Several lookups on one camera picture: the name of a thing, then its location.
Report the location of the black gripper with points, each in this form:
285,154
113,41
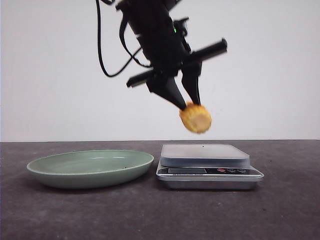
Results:
168,54

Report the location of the yellow corn cob piece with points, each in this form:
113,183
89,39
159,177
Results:
195,118

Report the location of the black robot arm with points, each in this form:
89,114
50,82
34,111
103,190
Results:
145,17

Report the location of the silver digital kitchen scale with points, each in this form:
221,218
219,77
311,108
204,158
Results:
206,166

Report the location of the green oval plate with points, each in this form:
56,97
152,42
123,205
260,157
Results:
90,169

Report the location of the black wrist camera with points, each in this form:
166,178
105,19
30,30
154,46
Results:
180,27

